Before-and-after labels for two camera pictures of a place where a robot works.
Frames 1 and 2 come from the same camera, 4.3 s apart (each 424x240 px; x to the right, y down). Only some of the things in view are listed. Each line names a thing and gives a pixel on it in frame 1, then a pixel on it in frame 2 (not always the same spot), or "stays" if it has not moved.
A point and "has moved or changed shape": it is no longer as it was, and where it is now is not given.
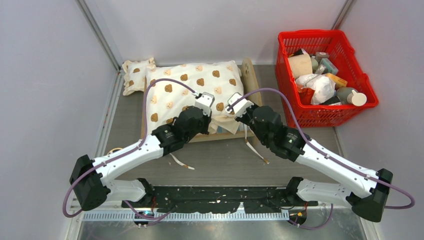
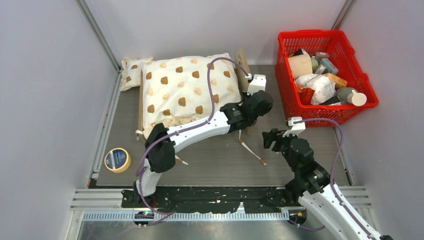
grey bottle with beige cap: (350, 95) stays
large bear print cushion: (220, 80) has moved or changed shape
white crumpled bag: (324, 87) stays
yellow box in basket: (339, 81) stays
